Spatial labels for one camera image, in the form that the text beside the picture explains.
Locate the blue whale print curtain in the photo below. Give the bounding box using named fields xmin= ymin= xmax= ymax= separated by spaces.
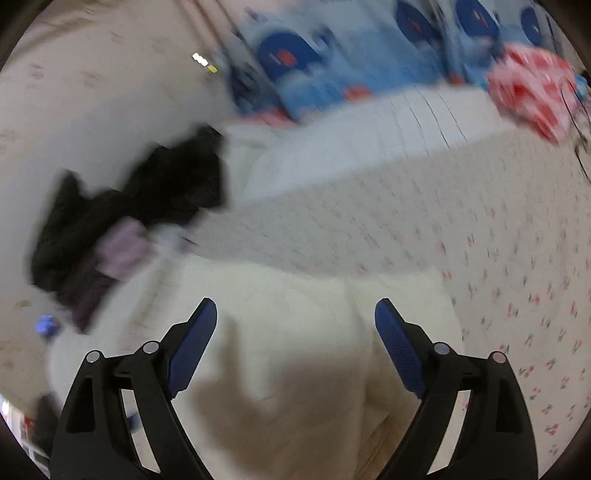
xmin=225 ymin=0 xmax=565 ymax=124

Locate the cream quilted jacket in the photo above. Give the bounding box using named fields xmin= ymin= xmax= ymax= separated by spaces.
xmin=48 ymin=258 xmax=465 ymax=480

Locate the black jacket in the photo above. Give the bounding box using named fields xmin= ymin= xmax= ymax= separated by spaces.
xmin=29 ymin=126 xmax=230 ymax=297

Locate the small blue object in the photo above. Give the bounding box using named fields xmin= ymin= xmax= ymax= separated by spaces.
xmin=34 ymin=313 xmax=61 ymax=339

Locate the pink checked plastic bag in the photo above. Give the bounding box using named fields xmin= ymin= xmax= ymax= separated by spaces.
xmin=486 ymin=41 xmax=581 ymax=145

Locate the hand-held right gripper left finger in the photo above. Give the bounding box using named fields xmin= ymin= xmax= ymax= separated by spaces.
xmin=48 ymin=298 xmax=219 ymax=480

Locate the black cable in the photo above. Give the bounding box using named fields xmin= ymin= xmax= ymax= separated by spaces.
xmin=560 ymin=73 xmax=591 ymax=186

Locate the white striped quilt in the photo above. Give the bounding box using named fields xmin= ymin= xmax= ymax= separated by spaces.
xmin=221 ymin=82 xmax=514 ymax=200

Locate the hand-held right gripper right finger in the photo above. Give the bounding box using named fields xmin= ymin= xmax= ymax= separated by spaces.
xmin=373 ymin=298 xmax=540 ymax=480

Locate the dark purple cloth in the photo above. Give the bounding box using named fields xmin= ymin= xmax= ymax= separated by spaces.
xmin=54 ymin=262 xmax=117 ymax=334

